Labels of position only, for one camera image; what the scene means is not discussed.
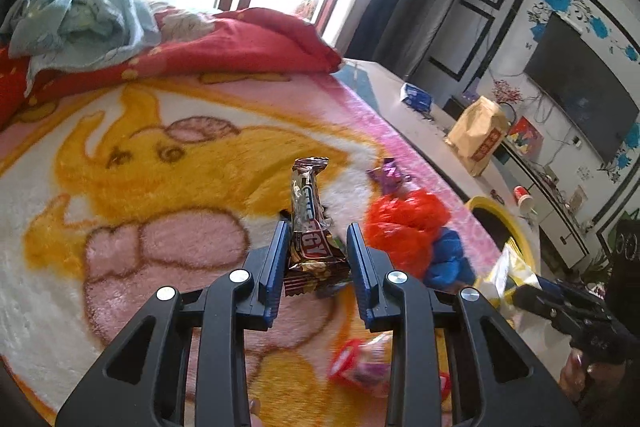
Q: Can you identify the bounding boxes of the red quilt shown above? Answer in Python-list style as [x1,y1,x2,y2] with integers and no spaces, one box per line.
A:
[0,7,346,128]

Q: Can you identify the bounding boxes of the pink red snack packet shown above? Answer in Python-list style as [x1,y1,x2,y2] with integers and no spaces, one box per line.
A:
[327,338,396,400]

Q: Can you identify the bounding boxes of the wall mounted television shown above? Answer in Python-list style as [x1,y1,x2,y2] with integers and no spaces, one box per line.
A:
[524,13,640,165]

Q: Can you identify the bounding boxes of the grey standing air conditioner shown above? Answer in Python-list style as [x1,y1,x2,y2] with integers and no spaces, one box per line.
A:
[400,0,478,78]

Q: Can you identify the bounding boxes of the yellow white wrapper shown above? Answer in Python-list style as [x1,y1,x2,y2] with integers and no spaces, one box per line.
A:
[480,243,538,323]

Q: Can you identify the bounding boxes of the colourful picture box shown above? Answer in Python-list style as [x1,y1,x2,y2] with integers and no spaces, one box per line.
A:
[507,116,543,152]

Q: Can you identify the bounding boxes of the green potted plant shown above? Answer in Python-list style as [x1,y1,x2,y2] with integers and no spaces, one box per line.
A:
[570,252,611,295]

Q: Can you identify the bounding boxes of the blue plastic bag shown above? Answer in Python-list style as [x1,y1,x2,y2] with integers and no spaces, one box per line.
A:
[424,227,476,292]

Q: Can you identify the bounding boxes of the blue packet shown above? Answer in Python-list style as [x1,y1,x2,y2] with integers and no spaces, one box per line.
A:
[400,83,433,112]

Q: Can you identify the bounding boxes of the yellow trash bin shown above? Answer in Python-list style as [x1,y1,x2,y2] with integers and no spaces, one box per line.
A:
[467,196,536,288]

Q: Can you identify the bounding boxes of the black white television cabinet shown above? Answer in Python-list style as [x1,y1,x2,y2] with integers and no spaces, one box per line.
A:
[495,137,591,270]

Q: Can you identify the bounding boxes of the purple candy wrapper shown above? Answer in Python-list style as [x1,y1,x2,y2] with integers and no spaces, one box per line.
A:
[366,158,413,195]

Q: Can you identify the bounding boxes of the light blue cloth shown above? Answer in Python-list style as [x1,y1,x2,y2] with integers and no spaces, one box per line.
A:
[0,0,161,92]

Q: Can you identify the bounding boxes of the person's right hand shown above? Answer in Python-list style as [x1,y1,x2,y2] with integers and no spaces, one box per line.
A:
[559,349,597,409]

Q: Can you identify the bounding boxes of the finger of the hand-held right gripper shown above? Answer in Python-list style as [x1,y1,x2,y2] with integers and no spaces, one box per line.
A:
[514,284,571,323]
[537,276,608,310]

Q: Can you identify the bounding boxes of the brown chocolate bar wrapper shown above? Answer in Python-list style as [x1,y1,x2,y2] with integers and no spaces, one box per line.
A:
[282,157,351,298]

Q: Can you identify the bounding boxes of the brown paper bag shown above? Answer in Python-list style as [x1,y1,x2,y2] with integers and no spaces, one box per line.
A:
[445,96,508,178]

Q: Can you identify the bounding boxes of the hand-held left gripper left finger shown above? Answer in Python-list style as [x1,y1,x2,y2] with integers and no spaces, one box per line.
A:
[55,217,293,427]

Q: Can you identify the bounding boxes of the marble top coffee table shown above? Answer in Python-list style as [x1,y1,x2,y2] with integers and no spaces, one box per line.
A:
[332,57,543,233]

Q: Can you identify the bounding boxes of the red plastic bag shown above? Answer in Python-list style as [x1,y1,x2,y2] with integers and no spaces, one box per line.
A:
[364,189,451,280]

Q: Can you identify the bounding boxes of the pink yellow printed blanket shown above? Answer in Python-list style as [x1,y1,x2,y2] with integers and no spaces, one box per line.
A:
[0,72,506,427]

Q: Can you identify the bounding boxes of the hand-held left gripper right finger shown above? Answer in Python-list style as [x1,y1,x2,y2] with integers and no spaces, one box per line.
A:
[346,222,581,427]

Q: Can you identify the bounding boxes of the white vase red flowers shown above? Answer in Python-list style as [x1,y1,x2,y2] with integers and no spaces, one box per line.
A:
[492,79,523,108]

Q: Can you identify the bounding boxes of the red paper cup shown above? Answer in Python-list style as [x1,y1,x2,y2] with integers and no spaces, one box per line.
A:
[513,185,536,215]

